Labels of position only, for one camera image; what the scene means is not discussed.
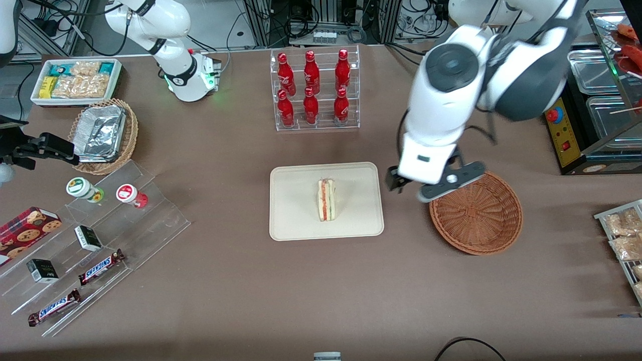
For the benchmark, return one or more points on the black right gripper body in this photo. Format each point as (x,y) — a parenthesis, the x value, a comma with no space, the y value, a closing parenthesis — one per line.
(20,145)

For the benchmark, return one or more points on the triangular sandwich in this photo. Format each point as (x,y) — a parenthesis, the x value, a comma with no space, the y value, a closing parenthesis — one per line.
(326,200)

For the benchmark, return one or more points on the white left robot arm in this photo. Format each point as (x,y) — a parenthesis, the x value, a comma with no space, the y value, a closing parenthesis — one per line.
(451,100)

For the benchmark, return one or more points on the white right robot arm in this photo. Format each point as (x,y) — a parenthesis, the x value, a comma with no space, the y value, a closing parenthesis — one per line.
(175,20)

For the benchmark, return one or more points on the aluminium foil tray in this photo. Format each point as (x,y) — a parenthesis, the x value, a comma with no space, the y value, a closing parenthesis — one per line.
(100,133)

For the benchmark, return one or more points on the light wicker basket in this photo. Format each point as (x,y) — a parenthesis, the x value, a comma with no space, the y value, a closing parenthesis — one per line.
(129,140)

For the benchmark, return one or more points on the brown wicker basket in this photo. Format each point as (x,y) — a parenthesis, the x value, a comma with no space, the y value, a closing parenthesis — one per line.
(476,220)

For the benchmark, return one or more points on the beige plastic tray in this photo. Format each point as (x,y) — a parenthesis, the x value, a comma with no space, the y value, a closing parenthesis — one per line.
(296,200)

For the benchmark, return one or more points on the tray of packaged snacks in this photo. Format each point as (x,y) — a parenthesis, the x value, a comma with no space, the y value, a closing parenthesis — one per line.
(602,216)

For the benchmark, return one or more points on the green label yogurt cup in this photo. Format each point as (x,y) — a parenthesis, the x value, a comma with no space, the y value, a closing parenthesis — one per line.
(79,187)

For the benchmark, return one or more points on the yellow snack packet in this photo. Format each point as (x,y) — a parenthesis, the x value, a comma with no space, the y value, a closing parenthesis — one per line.
(47,87)

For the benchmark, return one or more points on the clear bag of crackers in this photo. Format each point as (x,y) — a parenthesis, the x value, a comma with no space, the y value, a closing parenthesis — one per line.
(96,86)
(67,87)
(86,68)

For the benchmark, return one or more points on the red cookie box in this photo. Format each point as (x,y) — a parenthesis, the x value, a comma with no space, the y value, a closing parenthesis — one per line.
(25,233)

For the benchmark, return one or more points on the teal snack packet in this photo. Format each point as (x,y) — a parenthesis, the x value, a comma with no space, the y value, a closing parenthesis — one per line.
(106,67)
(60,69)

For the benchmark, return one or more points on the clear acrylic bottle rack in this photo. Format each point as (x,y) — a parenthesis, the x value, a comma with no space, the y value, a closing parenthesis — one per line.
(326,125)

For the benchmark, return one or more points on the red cola bottle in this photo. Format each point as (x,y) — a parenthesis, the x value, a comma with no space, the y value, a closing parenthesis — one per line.
(341,110)
(286,111)
(310,110)
(342,70)
(311,72)
(285,72)

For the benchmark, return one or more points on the red label yogurt cup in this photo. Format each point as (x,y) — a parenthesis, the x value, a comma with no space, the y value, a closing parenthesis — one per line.
(128,193)

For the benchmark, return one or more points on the white plastic bin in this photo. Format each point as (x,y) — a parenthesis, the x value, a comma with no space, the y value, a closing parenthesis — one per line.
(116,80)

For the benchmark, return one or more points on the small black box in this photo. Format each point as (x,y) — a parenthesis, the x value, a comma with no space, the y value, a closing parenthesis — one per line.
(42,271)
(88,238)

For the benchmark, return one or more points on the clear acrylic stepped display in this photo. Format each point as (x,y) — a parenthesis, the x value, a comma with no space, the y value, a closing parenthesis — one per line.
(150,225)

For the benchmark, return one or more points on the snickers chocolate bar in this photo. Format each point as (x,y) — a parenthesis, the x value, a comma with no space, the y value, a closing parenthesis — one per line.
(100,267)
(54,307)

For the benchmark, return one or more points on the black food warmer machine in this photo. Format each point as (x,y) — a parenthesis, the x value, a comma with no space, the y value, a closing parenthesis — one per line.
(564,140)

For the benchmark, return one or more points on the white power strip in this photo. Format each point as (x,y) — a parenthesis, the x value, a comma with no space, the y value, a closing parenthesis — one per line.
(324,36)

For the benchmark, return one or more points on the small grey device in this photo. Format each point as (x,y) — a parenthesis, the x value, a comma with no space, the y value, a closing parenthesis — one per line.
(327,357)

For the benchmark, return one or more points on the stainless steel pan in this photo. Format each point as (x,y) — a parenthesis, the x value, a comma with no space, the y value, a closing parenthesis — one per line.
(612,120)
(597,72)

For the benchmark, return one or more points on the clear bag of snacks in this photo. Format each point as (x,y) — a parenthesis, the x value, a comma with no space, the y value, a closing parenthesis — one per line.
(639,291)
(628,248)
(623,223)
(638,271)

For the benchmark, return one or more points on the red sausage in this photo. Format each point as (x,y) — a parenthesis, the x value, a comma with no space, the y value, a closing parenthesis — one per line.
(633,53)
(627,31)

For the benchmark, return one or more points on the aluminium frame rack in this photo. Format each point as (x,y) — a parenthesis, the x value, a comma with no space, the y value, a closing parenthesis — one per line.
(261,20)

